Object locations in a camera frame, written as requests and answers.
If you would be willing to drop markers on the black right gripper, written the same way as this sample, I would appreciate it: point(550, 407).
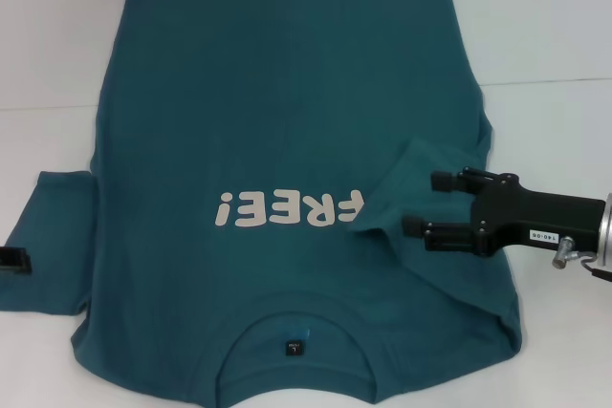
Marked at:
point(526, 219)

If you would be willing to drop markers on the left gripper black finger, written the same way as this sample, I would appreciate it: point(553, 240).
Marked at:
point(14, 260)

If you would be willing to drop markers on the teal FREE print T-shirt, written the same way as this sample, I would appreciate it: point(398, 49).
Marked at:
point(287, 92)

